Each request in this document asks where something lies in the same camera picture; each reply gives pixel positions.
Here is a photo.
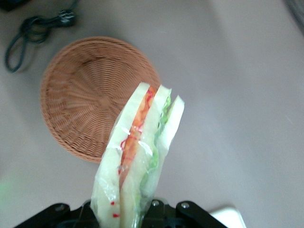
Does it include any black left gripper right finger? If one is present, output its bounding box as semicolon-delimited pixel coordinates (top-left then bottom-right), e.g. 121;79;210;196
142;198;229;228

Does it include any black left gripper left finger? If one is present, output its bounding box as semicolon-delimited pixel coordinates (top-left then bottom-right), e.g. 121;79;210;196
14;201;100;228

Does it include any plastic triangle sandwich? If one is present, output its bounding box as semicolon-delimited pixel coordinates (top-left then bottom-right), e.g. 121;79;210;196
91;82;185;228

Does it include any cream serving tray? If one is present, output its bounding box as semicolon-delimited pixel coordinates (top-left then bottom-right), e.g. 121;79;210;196
209;206;246;228

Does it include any round brown wicker basket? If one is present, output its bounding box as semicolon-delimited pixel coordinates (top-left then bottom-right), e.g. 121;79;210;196
39;36;164;164

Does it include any black tray sealing machine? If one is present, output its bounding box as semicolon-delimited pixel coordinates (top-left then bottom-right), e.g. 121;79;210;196
0;0;28;12

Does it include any black power cable with plug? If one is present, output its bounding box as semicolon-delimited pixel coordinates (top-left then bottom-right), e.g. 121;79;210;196
4;0;80;73

